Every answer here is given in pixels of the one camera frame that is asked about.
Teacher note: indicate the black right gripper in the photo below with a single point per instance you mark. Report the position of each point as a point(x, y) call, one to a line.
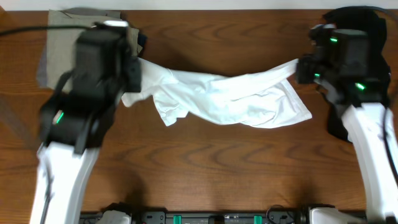
point(303, 63)

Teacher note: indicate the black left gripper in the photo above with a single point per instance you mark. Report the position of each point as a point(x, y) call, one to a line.
point(131, 66)

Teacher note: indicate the white printed t-shirt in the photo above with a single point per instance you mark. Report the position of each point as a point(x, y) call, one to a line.
point(260, 100)

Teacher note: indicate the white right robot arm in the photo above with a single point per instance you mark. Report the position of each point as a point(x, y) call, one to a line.
point(370, 129)

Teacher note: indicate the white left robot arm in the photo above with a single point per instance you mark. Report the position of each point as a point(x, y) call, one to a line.
point(73, 124)

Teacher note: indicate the dark blue folded garment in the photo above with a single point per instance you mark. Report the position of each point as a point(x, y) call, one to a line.
point(141, 42)

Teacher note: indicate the black logo t-shirt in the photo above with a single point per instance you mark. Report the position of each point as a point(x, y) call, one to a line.
point(357, 18)

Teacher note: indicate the khaki folded garment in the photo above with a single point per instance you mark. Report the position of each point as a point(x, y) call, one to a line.
point(96, 47)

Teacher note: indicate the grey folded garment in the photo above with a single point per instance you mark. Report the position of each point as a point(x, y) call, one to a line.
point(58, 55)

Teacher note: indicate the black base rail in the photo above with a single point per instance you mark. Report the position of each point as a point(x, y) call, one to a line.
point(276, 214)

